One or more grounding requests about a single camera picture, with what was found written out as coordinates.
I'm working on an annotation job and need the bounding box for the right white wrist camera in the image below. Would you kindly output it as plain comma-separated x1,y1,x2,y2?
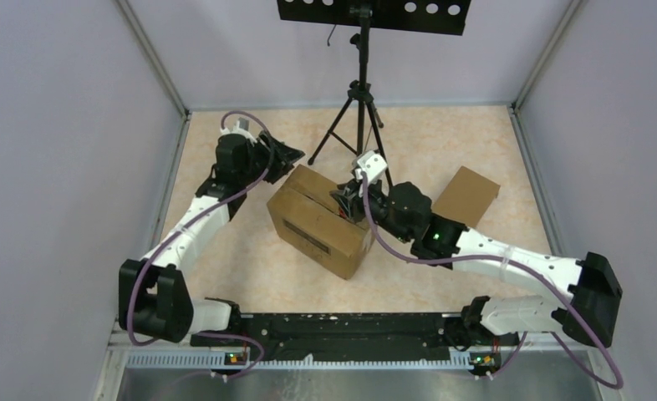
352,150,388,185

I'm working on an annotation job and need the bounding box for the black perforated plate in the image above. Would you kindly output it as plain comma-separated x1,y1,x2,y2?
276,0,471,36

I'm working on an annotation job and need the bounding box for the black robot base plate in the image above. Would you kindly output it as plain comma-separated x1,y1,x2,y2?
190,312,520,363

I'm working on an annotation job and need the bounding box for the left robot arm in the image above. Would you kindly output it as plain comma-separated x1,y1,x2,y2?
118,129,305,345

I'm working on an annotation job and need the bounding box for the black tripod stand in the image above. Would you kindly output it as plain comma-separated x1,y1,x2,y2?
308,1,387,165

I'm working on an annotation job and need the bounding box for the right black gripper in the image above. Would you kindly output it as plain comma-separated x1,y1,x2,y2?
331,175,412,244

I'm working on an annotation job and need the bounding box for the small cardboard box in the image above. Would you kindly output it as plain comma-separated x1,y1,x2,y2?
431,166,501,227

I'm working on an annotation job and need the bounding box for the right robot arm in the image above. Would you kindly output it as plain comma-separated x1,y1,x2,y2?
329,178,623,348

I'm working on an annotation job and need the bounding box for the grey cable duct rail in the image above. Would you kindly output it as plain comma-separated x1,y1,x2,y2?
126,351,473,370

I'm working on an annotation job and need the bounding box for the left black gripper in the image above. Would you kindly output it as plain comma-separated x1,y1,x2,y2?
238,129,303,185

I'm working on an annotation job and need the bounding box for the large cardboard box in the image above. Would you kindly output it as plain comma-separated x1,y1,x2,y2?
267,165,374,280

